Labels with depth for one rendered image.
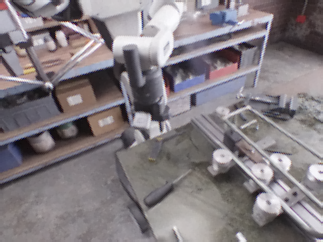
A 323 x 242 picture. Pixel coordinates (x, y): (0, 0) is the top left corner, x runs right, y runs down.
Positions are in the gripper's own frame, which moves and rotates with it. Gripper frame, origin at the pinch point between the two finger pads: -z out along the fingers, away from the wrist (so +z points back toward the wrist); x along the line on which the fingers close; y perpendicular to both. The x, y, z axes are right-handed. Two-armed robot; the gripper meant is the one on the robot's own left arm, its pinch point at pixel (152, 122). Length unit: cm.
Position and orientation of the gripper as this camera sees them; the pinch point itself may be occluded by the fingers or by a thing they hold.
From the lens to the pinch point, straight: 66.7
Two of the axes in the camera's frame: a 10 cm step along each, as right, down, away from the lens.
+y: -2.5, 6.4, -7.2
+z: -0.8, -7.6, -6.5
